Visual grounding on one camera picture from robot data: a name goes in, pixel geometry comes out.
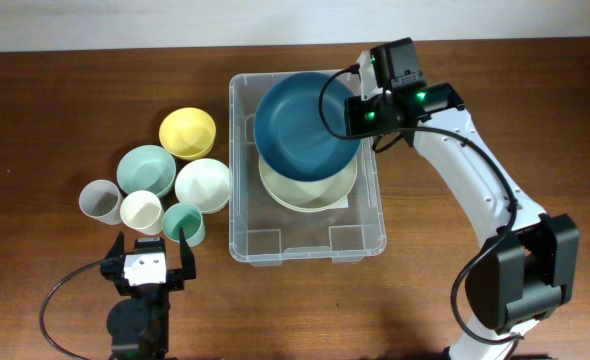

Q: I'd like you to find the white paper label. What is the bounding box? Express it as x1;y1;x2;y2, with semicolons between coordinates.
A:
333;196;349;209

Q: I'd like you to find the grey plastic cup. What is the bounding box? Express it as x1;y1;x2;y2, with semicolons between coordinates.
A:
78;179;123;225

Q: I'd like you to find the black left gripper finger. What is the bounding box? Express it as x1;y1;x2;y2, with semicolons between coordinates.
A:
179;227;196;280
100;232;124;277

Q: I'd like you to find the large beige plate bowl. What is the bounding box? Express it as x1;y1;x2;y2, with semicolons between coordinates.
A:
258;157;358;213

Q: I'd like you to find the green plastic cup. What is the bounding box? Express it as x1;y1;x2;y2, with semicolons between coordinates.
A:
162;203;206;247

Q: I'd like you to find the yellow plastic bowl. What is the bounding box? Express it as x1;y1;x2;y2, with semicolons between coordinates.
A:
159;107;217;161

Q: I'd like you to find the green plastic bowl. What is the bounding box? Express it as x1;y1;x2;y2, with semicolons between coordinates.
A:
116;145;177;198

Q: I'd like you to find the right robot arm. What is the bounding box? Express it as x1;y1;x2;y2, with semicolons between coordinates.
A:
229;38;580;359

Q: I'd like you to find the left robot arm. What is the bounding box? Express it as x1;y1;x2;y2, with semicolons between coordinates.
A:
100;233;184;360

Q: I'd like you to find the cream plastic cup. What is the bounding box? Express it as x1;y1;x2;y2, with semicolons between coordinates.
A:
120;190;164;235

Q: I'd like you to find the clear plastic storage container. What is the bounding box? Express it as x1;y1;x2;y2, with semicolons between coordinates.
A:
229;72;387;266

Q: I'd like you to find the large blue bowl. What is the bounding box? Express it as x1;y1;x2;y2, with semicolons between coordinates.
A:
254;72;360;182

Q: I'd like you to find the white plastic bowl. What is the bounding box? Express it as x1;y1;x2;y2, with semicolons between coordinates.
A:
174;158;231;214

